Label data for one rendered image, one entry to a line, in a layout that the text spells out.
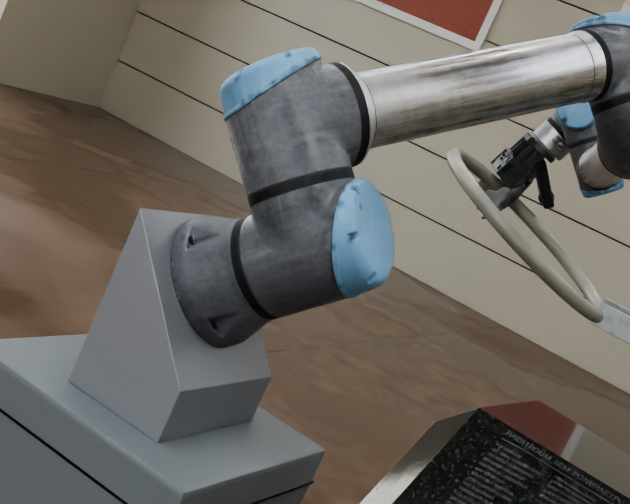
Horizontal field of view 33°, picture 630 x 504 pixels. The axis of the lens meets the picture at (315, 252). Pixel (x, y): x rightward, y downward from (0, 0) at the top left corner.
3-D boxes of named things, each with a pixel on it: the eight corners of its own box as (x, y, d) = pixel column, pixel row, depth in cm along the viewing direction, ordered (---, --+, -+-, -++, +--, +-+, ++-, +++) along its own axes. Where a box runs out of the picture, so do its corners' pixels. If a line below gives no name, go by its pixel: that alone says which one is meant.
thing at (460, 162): (608, 314, 248) (618, 306, 247) (591, 339, 202) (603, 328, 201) (468, 159, 257) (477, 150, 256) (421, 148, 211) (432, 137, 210)
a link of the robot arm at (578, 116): (608, 131, 224) (611, 134, 236) (592, 78, 224) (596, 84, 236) (564, 145, 227) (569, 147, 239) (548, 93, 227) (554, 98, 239)
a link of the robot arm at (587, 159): (692, 161, 167) (628, 188, 234) (669, 84, 168) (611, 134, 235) (619, 182, 169) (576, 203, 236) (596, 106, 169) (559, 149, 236)
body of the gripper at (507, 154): (487, 163, 251) (526, 128, 247) (511, 187, 253) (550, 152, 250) (494, 175, 244) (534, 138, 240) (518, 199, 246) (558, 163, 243)
